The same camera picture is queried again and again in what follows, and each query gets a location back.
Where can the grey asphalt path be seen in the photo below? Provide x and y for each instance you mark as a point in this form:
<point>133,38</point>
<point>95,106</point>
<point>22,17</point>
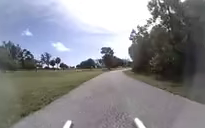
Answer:
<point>116,100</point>

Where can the grass strip beside trees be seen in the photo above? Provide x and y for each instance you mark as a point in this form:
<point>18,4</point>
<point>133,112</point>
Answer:
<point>163,83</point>

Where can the robot's own part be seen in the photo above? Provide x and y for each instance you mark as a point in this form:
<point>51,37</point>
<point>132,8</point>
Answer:
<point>139,123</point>
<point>67,124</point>

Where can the row of trees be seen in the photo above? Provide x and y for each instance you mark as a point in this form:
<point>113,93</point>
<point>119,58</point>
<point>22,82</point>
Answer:
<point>176,43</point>

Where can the grass verge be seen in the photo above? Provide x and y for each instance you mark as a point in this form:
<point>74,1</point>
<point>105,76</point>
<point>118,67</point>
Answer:
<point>26,90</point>

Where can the distant trees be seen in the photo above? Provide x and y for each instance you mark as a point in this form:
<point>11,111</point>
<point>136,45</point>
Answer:
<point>13,58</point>

